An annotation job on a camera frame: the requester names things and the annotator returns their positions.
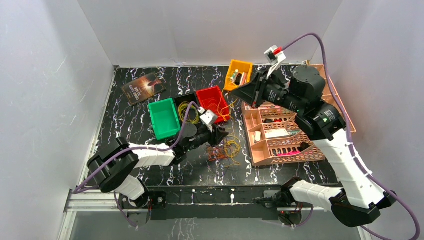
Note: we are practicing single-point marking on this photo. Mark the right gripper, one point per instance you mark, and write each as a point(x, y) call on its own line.
point(253, 93)

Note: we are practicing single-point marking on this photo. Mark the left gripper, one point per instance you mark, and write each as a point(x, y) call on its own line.
point(214, 134)

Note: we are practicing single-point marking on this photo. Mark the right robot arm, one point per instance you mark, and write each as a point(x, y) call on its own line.
point(359, 201)

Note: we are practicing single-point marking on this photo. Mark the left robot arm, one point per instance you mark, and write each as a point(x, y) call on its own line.
point(111, 168)

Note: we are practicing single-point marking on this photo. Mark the orange-yellow plastic bin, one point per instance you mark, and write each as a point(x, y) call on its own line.
point(239, 73)

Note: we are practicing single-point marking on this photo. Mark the black plastic bin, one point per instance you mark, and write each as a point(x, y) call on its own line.
point(188, 102)

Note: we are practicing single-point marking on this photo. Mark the red plastic bin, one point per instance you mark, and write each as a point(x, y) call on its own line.
point(212, 99)

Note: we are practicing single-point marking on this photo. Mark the white eraser in organizer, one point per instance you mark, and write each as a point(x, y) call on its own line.
point(257, 136)

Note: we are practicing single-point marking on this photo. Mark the pink desk organizer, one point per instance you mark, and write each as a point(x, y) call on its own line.
point(281, 132)

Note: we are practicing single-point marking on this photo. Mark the green plastic bin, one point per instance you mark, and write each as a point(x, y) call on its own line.
point(164, 118)

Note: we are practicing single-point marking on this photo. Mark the pink item in organizer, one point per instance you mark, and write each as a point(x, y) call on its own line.
point(290, 153)

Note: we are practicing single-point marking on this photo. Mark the dark book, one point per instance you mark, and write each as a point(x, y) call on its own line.
point(143, 88)

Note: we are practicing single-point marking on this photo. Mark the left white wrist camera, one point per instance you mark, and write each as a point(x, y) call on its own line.
point(207, 117)

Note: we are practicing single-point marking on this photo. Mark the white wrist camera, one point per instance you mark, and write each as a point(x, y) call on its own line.
point(275, 55)
point(207, 117)

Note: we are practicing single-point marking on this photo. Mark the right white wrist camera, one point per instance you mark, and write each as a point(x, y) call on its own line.
point(275, 55)

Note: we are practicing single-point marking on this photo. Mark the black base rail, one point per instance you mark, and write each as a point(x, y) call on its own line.
point(189, 202)

